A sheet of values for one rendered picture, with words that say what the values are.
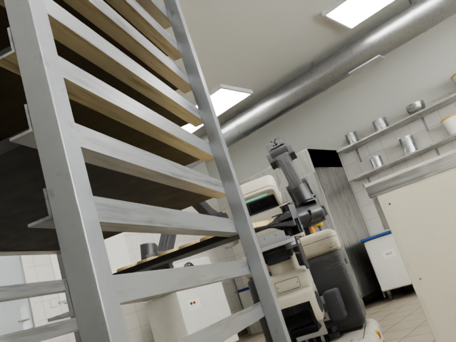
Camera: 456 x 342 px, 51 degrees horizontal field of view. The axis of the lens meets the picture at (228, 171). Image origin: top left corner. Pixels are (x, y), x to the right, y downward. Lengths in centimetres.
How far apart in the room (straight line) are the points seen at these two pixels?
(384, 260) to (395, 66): 248
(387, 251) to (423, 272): 392
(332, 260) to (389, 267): 340
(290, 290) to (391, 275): 367
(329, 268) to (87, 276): 221
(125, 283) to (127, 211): 10
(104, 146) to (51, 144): 14
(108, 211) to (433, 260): 161
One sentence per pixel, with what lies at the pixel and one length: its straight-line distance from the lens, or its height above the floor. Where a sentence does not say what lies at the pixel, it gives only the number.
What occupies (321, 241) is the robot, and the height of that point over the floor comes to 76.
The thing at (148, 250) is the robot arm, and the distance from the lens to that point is 176.
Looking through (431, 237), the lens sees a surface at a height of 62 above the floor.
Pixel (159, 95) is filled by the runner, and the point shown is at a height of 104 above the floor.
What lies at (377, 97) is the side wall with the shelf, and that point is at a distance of 667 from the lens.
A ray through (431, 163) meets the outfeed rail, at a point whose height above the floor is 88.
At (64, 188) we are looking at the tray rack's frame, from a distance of 47.
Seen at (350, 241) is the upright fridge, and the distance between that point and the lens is 612.
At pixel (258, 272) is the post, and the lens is 102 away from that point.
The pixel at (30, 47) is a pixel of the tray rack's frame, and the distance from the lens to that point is 54.
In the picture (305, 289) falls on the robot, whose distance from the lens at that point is 233.
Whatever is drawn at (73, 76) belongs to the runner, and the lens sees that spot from 63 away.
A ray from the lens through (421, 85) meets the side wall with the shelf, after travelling 650.
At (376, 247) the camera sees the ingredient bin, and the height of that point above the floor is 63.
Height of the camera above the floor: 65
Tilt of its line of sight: 14 degrees up
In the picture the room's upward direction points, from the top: 18 degrees counter-clockwise
